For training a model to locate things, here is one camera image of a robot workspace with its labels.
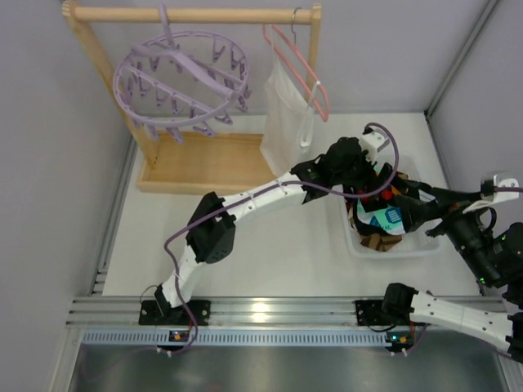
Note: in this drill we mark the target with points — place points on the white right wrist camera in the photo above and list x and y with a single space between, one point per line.
496 188

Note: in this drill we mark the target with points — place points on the wooden clothes rack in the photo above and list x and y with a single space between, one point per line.
227 163

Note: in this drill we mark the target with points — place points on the white hanging cloth bag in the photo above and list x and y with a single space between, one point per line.
289 123

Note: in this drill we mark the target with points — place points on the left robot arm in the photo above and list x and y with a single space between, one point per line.
210 232

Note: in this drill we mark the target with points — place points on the red argyle sock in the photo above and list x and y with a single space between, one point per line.
386 197

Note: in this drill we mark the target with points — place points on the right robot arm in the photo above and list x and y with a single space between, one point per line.
501 330

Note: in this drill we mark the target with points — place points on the purple round clip hanger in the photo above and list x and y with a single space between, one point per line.
182 78

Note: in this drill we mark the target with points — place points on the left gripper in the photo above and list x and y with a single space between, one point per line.
368 170

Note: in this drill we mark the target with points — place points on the teal patterned sock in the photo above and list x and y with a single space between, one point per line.
385 221

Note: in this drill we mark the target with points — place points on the pink clothes hanger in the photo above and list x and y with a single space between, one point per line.
290 55

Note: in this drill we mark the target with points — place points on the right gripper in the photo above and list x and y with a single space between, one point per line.
440 213

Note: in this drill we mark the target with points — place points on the white plastic basket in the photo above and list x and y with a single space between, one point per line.
415 244

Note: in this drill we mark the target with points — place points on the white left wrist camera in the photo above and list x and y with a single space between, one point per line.
372 142

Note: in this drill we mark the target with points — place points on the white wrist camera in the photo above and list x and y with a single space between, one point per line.
372 142
496 188

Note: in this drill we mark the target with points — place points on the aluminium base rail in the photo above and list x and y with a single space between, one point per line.
287 322

